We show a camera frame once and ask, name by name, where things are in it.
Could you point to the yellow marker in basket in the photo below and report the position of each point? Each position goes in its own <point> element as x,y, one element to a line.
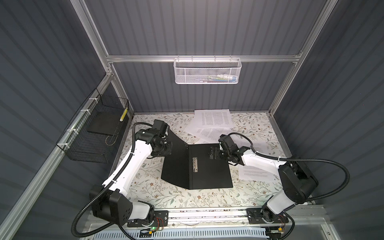
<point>123,114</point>

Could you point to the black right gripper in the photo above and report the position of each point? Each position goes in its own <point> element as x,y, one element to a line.
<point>212,149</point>

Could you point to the black white file folder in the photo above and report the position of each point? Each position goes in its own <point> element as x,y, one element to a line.
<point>189,167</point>

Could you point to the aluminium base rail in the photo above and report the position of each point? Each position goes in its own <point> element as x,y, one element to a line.
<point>304,222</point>

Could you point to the printed paper sheet back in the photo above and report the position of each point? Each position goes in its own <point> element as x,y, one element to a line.
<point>213,119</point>

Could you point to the aluminium frame post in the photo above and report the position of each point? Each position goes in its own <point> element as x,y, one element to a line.
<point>95,38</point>

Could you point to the printed paper sheet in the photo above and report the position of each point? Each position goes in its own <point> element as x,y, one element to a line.
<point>208,134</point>
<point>213,119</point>
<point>253,173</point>

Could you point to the black wire basket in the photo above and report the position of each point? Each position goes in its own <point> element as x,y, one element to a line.
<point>80,145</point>

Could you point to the white wire basket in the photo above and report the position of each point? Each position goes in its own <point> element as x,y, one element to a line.
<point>190,71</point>

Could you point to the black pad in basket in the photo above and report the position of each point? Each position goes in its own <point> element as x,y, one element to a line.
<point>105,124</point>

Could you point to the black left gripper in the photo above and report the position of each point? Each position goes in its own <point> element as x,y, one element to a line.
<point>168,151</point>

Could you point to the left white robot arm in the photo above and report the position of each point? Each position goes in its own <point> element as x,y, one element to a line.
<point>114,205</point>

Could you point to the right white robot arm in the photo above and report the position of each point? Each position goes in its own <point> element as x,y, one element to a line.
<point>297,181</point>

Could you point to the markers in white basket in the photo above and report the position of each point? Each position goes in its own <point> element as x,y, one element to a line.
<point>220,79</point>

